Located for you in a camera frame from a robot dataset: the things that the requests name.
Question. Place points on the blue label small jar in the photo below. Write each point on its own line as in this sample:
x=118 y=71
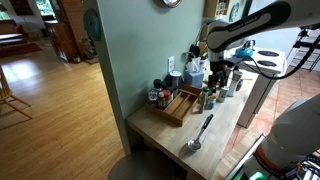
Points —
x=210 y=102

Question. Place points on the wooden chair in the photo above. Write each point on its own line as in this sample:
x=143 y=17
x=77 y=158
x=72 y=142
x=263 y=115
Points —
x=6 y=93

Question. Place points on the round wall clock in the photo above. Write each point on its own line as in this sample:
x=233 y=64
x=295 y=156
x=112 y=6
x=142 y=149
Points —
x=172 y=3

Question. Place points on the blue tissue box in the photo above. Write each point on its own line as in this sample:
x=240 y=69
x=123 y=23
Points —
x=193 y=79

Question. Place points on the red lid spice jar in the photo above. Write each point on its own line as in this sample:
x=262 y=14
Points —
x=167 y=97

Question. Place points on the black lid spice grinder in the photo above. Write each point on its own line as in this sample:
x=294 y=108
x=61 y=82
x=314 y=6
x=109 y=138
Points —
x=157 y=84

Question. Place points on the wooden wall shelf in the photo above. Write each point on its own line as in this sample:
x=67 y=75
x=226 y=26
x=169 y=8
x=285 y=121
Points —
x=215 y=8

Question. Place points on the white wall outlet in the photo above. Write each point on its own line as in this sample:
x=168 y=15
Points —
x=171 y=61

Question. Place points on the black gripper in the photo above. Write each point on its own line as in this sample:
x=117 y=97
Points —
x=217 y=67

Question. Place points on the white small shaker bottle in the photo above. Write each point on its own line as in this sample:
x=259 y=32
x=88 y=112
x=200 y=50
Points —
x=222 y=94

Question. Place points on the white utensil crock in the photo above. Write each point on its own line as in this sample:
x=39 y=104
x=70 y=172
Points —
x=198 y=64

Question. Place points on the dark canister white lid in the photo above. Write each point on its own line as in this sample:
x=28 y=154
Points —
x=175 y=78

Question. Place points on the glass stopper bottle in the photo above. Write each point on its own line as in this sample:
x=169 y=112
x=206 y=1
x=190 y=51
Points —
x=153 y=96

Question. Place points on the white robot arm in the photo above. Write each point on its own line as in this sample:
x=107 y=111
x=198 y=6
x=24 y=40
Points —
x=295 y=134

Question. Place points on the green lid spice jar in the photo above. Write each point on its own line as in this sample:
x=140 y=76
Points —
x=205 y=94

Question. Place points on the pepper grinder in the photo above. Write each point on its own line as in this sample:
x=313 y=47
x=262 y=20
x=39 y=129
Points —
x=239 y=85

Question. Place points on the metal spoon black handle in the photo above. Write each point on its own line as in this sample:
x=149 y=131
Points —
x=195 y=144

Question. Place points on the blue kettle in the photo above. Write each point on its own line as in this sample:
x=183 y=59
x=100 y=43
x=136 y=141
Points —
x=247 y=49

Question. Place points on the white lid spice bottle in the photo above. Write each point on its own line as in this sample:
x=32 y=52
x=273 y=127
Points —
x=160 y=101

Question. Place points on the white stove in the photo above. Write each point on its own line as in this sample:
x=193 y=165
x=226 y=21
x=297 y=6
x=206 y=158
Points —
x=272 y=63

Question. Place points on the salt grinder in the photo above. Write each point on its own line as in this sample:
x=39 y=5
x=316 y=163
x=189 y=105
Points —
x=235 y=79

